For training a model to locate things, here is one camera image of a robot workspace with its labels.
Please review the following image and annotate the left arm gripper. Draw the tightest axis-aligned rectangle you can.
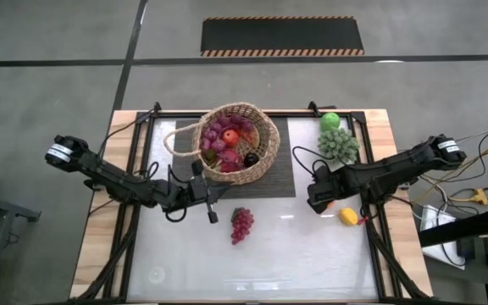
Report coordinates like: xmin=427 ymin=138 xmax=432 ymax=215
xmin=182 ymin=160 xmax=231 ymax=225

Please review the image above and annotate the yellow lemon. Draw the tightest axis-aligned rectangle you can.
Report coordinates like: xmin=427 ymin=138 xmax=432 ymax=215
xmin=339 ymin=207 xmax=359 ymax=227

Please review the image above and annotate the red grape bunch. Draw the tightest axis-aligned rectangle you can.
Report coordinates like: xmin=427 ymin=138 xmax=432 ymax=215
xmin=230 ymin=207 xmax=256 ymax=246

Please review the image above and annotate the dark purple mangosteen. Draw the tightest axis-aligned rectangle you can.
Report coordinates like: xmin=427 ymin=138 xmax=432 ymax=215
xmin=242 ymin=152 xmax=260 ymax=169

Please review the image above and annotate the purple red onion string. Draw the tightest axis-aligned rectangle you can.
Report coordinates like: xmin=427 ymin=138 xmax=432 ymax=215
xmin=199 ymin=113 xmax=256 ymax=153

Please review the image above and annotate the red apple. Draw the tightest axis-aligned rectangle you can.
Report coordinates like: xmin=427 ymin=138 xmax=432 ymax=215
xmin=221 ymin=129 xmax=241 ymax=148

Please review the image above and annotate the bright green apple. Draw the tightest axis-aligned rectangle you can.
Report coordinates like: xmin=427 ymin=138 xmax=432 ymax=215
xmin=319 ymin=111 xmax=341 ymax=132

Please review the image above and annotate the woven wicker basket with handles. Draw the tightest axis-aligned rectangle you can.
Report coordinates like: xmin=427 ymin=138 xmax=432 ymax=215
xmin=163 ymin=101 xmax=281 ymax=186

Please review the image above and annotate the dark grey ribbed placemat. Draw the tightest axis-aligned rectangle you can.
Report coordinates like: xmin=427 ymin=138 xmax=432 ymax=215
xmin=170 ymin=117 xmax=297 ymax=200

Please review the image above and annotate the potted green succulent plant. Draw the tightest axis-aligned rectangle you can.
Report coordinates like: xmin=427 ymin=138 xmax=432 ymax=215
xmin=316 ymin=126 xmax=360 ymax=165

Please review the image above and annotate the glossy white table sheet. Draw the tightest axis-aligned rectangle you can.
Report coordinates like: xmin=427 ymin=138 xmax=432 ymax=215
xmin=127 ymin=116 xmax=379 ymax=302

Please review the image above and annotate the white box on floor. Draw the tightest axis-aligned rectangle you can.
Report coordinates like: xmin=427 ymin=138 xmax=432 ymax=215
xmin=419 ymin=204 xmax=468 ymax=270

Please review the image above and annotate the yellow power plug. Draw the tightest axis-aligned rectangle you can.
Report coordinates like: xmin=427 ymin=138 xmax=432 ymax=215
xmin=451 ymin=188 xmax=488 ymax=207

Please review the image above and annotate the black hazard-striped floor mat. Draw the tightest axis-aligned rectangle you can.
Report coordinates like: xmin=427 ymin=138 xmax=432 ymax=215
xmin=200 ymin=15 xmax=366 ymax=58

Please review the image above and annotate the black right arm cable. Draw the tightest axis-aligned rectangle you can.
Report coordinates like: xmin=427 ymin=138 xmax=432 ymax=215
xmin=291 ymin=146 xmax=332 ymax=175

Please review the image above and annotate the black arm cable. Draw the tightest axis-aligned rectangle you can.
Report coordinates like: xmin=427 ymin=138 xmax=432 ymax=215
xmin=291 ymin=146 xmax=332 ymax=175
xmin=97 ymin=108 xmax=156 ymax=149

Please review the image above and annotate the black metal table frame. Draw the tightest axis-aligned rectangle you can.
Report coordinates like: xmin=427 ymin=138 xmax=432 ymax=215
xmin=74 ymin=101 xmax=431 ymax=304

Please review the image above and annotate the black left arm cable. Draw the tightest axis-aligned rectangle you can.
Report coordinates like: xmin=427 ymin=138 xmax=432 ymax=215
xmin=97 ymin=108 xmax=156 ymax=149

